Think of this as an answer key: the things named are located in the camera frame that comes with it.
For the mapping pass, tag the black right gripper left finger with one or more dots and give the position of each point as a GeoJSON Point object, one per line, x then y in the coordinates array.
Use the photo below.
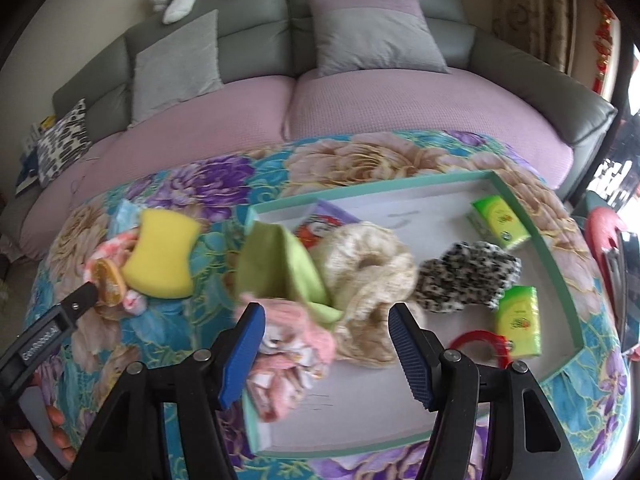
{"type": "Point", "coordinates": [127, 439]}

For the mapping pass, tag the floral blanket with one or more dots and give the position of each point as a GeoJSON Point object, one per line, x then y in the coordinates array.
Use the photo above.
{"type": "Point", "coordinates": [591, 394]}

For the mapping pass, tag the yellow sponge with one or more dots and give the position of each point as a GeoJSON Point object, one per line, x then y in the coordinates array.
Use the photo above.
{"type": "Point", "coordinates": [159, 264]}

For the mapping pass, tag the purple packet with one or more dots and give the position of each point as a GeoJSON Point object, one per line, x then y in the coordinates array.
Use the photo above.
{"type": "Point", "coordinates": [321, 219]}

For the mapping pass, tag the green microfiber cloth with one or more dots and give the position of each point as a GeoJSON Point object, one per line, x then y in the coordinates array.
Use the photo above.
{"type": "Point", "coordinates": [274, 264]}

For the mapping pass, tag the light blue face mask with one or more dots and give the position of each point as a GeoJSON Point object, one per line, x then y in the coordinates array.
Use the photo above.
{"type": "Point", "coordinates": [125, 218]}

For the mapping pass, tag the pink fluffy scrunchie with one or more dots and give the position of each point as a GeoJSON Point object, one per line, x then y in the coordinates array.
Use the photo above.
{"type": "Point", "coordinates": [119, 249]}

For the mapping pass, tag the brown tape roll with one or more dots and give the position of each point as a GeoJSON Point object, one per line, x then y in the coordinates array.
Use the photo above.
{"type": "Point", "coordinates": [111, 285]}

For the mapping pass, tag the cream knitted scrunchie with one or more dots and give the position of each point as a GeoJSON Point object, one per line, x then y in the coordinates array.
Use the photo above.
{"type": "Point", "coordinates": [366, 270]}

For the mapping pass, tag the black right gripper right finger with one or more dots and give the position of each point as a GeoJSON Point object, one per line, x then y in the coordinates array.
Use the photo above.
{"type": "Point", "coordinates": [525, 438]}

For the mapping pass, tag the red wall decoration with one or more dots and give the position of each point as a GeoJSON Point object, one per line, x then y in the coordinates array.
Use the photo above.
{"type": "Point", "coordinates": [603, 43]}

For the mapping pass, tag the beige patterned curtain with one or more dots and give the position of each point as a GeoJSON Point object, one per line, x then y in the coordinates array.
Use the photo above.
{"type": "Point", "coordinates": [558, 32]}

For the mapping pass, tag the grey sofa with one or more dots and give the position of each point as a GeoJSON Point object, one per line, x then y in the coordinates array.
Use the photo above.
{"type": "Point", "coordinates": [297, 69]}

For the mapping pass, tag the grey middle cushion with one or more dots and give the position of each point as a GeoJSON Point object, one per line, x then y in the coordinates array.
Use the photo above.
{"type": "Point", "coordinates": [177, 68]}

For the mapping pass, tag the pink sofa seat cover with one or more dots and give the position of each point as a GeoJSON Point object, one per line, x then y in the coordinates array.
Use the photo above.
{"type": "Point", "coordinates": [255, 112]}

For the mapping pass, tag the leopard print scrunchie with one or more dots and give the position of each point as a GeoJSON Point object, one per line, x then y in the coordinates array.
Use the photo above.
{"type": "Point", "coordinates": [474, 274]}

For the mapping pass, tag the pink floral cloth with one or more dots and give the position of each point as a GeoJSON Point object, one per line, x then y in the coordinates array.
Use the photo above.
{"type": "Point", "coordinates": [294, 354]}

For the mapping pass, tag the grey pink right cushion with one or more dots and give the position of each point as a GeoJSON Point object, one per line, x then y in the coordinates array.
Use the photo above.
{"type": "Point", "coordinates": [353, 35]}

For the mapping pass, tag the patterned blue white cushion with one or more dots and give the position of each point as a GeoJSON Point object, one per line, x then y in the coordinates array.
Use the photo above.
{"type": "Point", "coordinates": [63, 144]}

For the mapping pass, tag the green tissue pack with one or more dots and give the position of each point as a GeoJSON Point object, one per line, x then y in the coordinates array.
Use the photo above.
{"type": "Point", "coordinates": [497, 222]}
{"type": "Point", "coordinates": [518, 321]}

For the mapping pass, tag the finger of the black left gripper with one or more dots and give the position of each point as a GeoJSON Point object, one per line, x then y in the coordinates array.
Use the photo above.
{"type": "Point", "coordinates": [78, 302]}

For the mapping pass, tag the red tape roll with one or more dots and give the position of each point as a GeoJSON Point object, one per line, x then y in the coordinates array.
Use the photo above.
{"type": "Point", "coordinates": [498, 346]}

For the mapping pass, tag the red chair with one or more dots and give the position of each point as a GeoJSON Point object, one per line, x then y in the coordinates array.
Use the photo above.
{"type": "Point", "coordinates": [602, 227]}

